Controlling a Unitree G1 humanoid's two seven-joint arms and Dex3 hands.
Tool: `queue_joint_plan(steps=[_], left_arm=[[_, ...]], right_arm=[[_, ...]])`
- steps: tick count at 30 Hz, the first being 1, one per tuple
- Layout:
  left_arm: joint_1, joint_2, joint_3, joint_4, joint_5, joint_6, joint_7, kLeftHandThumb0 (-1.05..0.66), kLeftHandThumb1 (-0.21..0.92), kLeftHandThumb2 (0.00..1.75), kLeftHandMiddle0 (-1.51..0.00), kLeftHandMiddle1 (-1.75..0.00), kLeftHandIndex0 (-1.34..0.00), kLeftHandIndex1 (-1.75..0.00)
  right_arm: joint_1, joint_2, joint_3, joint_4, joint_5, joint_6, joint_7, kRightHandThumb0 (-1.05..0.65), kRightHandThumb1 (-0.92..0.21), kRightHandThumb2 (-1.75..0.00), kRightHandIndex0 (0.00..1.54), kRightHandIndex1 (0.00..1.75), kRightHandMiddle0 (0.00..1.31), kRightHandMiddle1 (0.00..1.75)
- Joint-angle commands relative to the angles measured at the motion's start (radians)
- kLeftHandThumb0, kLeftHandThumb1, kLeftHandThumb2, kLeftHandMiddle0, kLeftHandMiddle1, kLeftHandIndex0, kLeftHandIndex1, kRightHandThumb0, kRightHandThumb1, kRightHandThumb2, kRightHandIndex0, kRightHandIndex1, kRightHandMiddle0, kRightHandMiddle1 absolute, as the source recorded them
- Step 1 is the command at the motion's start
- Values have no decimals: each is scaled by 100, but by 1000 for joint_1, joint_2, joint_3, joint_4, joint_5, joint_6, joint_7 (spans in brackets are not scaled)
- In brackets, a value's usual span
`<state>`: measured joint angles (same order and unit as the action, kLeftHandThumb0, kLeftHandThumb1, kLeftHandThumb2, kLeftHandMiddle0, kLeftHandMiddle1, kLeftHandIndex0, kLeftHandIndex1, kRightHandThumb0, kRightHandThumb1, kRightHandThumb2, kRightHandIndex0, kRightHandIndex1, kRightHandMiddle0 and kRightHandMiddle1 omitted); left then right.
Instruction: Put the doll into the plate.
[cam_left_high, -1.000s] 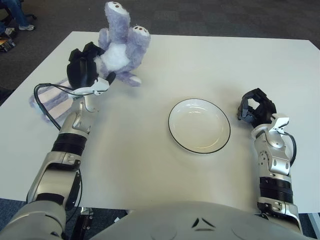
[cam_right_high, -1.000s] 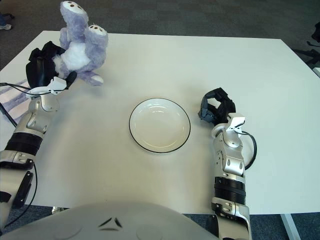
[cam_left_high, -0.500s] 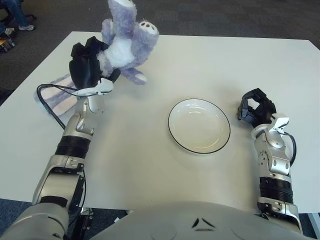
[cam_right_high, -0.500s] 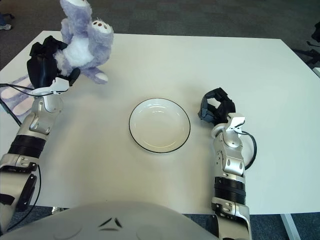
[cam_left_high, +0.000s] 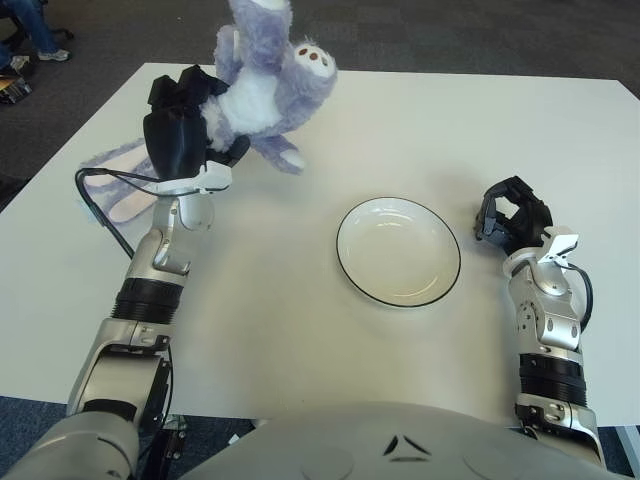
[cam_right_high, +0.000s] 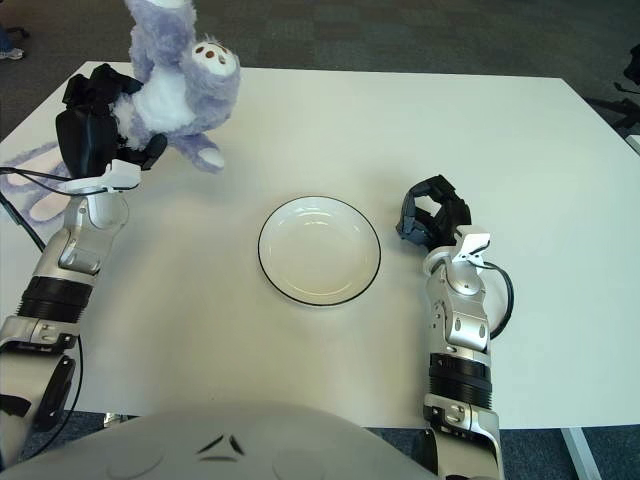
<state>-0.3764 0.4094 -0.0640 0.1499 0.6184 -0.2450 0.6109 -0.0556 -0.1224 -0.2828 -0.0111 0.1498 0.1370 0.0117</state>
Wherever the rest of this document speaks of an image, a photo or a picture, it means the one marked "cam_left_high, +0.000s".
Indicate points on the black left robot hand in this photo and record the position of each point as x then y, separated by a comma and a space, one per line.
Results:
175, 140

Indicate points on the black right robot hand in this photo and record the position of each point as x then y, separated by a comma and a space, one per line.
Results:
527, 225

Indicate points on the purple plush bunny doll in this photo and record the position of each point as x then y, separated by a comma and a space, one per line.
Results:
265, 100

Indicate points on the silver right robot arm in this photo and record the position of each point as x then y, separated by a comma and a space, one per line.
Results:
550, 310

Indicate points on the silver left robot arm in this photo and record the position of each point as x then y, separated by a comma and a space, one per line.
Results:
165, 250

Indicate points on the white plate black rim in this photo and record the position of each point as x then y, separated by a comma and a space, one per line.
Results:
397, 255

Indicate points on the white sneaker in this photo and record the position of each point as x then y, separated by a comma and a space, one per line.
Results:
54, 55

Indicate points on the yellow black box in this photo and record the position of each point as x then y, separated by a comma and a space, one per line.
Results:
15, 90

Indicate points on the person leg blue jeans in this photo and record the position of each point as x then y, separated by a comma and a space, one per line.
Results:
37, 25
5, 55

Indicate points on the white table leg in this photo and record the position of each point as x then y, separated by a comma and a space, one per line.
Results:
630, 450

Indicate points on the silver robot torso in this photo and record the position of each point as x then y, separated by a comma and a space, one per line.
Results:
350, 440

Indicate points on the black robot stand frame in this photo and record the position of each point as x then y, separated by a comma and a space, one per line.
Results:
172, 445

